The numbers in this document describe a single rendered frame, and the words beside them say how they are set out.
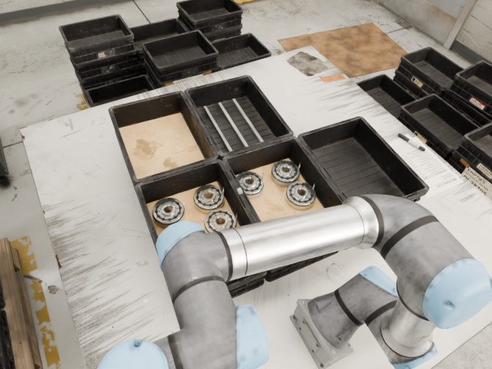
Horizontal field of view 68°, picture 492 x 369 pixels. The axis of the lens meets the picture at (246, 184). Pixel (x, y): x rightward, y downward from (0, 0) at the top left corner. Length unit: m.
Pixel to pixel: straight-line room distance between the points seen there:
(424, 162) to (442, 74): 1.36
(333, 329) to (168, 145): 0.88
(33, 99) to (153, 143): 1.90
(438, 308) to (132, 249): 1.00
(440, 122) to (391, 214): 1.97
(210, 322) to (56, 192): 1.21
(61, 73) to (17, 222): 1.43
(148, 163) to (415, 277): 1.02
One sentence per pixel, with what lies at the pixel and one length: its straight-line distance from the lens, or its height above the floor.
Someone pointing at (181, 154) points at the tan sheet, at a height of 0.83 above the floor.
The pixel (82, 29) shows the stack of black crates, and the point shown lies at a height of 0.55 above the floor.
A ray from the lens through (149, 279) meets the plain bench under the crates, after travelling 1.30.
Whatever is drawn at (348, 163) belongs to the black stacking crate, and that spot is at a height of 0.83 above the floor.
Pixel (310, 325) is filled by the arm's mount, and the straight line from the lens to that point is 1.11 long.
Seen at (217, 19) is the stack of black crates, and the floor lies 0.57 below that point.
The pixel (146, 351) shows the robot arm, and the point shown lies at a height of 1.45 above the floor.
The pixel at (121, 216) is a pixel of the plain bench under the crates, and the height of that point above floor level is 0.70.
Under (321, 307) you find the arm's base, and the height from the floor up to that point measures 0.85.
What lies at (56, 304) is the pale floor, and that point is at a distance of 2.16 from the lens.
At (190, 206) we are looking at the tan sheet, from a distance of 1.27.
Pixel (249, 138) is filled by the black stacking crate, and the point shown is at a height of 0.83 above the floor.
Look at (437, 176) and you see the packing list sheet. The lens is 1.77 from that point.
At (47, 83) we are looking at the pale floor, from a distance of 3.39.
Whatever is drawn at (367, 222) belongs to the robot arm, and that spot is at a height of 1.36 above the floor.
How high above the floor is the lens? 1.87
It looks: 52 degrees down
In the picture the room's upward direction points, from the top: 5 degrees clockwise
